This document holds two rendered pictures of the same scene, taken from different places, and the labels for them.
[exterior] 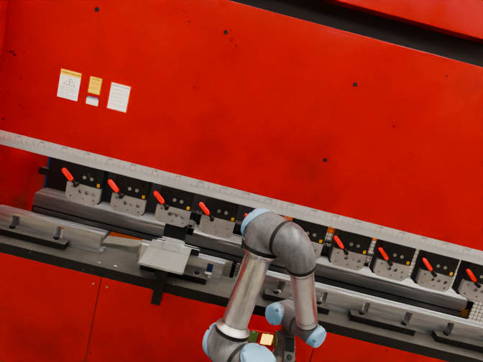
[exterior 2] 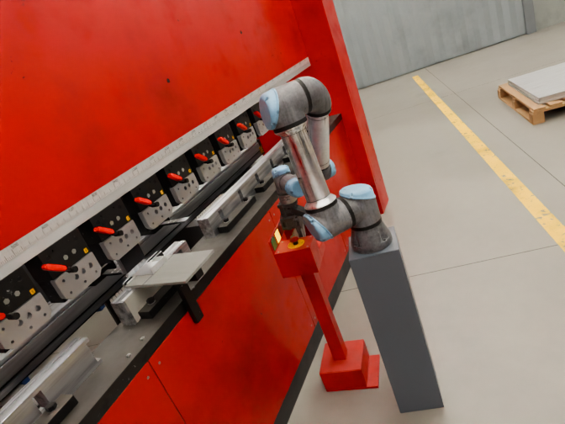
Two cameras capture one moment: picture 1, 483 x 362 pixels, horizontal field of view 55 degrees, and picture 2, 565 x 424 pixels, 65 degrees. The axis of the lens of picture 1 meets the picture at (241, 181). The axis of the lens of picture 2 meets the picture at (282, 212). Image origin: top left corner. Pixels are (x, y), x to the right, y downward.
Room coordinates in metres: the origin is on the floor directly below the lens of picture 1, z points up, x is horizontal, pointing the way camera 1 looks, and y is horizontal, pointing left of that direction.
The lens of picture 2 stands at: (0.75, 1.17, 1.58)
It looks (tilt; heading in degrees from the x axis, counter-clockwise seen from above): 22 degrees down; 302
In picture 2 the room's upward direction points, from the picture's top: 21 degrees counter-clockwise
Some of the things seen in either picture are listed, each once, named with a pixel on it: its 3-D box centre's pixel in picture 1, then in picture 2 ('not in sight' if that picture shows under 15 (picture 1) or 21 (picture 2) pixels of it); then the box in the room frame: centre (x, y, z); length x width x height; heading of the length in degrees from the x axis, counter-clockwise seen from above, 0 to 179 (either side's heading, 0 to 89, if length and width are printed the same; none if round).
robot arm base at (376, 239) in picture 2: not in sight; (368, 230); (1.29, -0.19, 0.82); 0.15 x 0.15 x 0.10
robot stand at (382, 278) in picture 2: not in sight; (397, 324); (1.29, -0.19, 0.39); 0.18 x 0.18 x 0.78; 16
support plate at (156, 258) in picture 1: (166, 256); (170, 268); (1.84, 0.23, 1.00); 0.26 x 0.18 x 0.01; 2
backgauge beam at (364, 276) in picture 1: (254, 252); (151, 237); (2.30, -0.16, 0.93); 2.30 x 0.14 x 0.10; 92
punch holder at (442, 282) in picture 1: (434, 268); (255, 119); (2.02, -0.94, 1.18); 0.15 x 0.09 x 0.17; 92
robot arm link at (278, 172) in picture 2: not in sight; (283, 180); (1.63, -0.32, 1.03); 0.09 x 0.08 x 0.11; 137
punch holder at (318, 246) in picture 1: (305, 236); (200, 161); (2.00, -0.34, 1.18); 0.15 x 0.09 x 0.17; 92
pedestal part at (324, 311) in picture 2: not in sight; (324, 311); (1.64, -0.27, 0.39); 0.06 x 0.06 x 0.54; 10
